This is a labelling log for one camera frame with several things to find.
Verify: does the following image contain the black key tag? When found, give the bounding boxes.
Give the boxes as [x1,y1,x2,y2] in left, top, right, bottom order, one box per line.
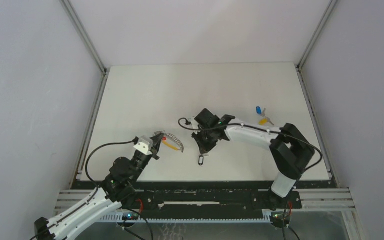
[198,155,205,166]

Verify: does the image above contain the metal keyring with small rings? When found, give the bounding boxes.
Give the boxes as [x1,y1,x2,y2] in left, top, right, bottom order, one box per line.
[154,131,185,153]

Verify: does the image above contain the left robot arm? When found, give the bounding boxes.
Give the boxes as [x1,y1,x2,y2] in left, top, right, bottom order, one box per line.
[32,149,159,240]

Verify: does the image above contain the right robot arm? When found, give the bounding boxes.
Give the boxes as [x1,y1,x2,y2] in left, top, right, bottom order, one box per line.
[185,108,317,208]

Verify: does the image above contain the blue key tag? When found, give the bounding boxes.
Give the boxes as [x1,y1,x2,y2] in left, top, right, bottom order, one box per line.
[255,106,263,115]

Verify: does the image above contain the yellow key tag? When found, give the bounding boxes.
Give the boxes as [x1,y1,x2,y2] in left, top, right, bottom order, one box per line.
[258,117,274,126]

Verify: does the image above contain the white cable duct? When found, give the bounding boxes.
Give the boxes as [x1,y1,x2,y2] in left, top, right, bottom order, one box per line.
[65,211,279,224]

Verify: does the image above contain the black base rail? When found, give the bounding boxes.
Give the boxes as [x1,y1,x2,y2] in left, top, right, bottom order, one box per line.
[104,180,304,221]

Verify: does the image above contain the left aluminium frame post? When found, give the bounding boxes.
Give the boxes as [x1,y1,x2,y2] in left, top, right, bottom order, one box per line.
[49,0,102,193]

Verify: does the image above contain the aluminium frame post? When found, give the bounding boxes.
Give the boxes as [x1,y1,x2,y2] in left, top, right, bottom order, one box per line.
[295,0,368,240]
[49,0,102,193]

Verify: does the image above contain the left camera cable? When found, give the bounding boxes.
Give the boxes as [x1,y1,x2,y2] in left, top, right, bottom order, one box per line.
[29,139,138,240]

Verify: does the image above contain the camera cable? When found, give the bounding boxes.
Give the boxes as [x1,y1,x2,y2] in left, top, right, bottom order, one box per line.
[29,139,138,240]
[178,117,324,240]

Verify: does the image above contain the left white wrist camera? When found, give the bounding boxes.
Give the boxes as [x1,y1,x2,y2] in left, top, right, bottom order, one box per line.
[134,136,154,156]

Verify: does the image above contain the right camera cable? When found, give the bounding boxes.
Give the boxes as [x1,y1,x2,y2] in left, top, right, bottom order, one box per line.
[178,117,324,240]

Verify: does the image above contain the right aluminium frame post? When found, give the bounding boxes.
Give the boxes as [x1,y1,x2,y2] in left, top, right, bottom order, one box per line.
[295,0,368,240]

